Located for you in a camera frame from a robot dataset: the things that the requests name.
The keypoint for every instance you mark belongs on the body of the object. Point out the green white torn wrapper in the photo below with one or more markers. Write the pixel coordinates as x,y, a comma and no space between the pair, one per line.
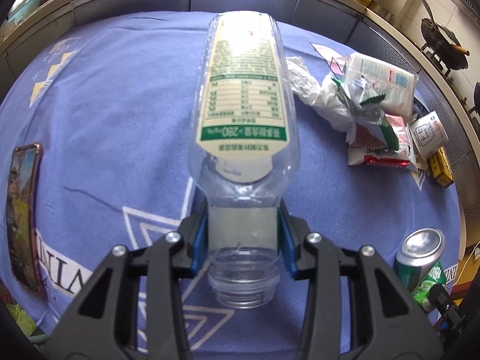
363,103

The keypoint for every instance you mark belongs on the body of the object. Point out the clear plastic bottle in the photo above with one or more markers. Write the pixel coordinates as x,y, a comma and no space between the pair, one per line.
244,153

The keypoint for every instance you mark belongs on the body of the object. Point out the red white snack bag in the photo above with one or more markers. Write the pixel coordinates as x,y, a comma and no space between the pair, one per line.
365,149

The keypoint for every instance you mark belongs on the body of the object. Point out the white tissue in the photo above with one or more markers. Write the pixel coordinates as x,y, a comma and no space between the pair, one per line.
322,98

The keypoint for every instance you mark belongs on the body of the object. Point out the smartphone in red case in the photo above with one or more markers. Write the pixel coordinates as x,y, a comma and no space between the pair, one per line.
20,217

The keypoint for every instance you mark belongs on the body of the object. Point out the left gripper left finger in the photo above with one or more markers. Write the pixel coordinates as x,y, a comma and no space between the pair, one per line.
131,306

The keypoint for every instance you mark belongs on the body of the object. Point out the green drink can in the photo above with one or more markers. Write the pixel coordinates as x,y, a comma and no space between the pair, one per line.
417,264

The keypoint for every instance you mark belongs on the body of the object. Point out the blue printed tablecloth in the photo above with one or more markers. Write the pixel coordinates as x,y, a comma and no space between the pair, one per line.
110,103

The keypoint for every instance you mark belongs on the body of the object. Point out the yellow red seasoning box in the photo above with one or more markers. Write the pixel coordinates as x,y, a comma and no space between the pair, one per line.
440,168

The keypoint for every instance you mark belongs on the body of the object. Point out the black wok with spatula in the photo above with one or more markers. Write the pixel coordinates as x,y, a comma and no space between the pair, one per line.
443,42

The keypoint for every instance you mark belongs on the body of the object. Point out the white tissue pack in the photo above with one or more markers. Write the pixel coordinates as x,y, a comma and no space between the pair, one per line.
395,83

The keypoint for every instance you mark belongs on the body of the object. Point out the white yogurt cup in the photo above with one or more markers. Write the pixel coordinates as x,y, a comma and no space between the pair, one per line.
428,134

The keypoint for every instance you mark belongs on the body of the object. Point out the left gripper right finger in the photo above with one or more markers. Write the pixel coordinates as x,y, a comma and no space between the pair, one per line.
356,306

